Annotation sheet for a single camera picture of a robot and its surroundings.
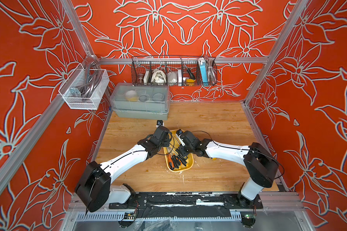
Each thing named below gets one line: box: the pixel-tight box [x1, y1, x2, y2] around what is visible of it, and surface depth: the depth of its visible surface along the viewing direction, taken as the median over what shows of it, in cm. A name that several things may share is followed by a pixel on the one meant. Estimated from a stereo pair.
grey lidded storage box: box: [109, 82, 171, 121], surface depth 102 cm
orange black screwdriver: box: [166, 154, 175, 171], surface depth 84 cm
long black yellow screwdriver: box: [173, 150, 189, 167], surface depth 86 cm
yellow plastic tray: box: [163, 129, 194, 173], surface depth 85 cm
